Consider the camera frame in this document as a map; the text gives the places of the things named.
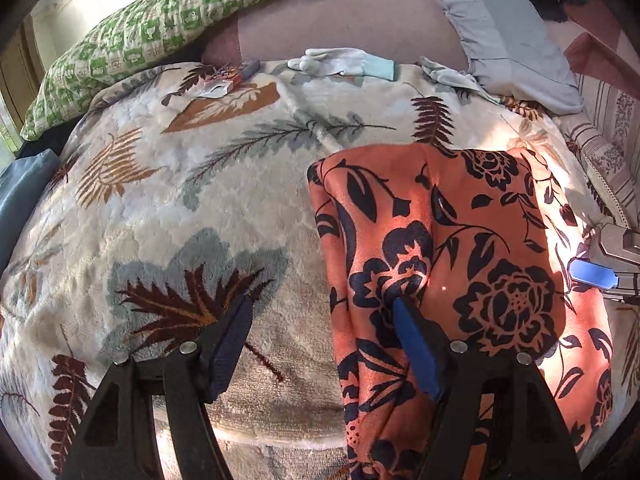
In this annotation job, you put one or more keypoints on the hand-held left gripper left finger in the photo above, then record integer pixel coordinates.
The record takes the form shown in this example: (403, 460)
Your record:
(230, 345)

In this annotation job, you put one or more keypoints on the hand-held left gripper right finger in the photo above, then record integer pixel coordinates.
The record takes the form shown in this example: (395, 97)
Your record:
(417, 350)

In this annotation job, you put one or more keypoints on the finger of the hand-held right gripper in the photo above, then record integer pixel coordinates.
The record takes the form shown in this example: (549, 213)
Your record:
(620, 245)
(592, 272)

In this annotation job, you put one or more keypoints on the orange black floral garment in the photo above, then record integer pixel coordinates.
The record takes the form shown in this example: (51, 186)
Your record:
(475, 240)

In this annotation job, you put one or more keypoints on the striped floral bed sheet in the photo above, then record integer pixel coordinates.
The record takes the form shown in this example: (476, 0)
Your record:
(610, 150)

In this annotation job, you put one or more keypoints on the beige leaf-print blanket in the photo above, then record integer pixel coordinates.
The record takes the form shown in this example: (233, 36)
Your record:
(200, 210)

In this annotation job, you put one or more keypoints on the pink patterned cloth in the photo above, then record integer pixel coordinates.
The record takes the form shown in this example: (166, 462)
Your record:
(595, 50)

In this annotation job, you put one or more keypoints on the grey pillow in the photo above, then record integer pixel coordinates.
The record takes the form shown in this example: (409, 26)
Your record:
(515, 45)

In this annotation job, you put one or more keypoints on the blue-grey cloth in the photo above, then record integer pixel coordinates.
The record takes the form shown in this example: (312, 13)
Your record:
(25, 195)

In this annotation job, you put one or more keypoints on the colourful printed packet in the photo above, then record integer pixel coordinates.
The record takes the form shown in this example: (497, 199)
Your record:
(222, 82)

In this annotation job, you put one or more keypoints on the white glove with teal cuff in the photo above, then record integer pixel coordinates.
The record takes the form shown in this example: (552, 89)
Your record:
(345, 62)

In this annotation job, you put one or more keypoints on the window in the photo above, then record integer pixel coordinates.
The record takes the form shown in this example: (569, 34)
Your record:
(7, 130)

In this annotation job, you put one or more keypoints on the green checkered pillow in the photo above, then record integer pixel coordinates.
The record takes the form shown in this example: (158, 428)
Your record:
(150, 25)

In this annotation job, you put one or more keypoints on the pink bed sheet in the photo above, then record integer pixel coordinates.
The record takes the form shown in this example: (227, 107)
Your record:
(350, 15)

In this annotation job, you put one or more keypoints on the wooden cabinet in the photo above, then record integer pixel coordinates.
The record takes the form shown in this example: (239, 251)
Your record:
(20, 65)

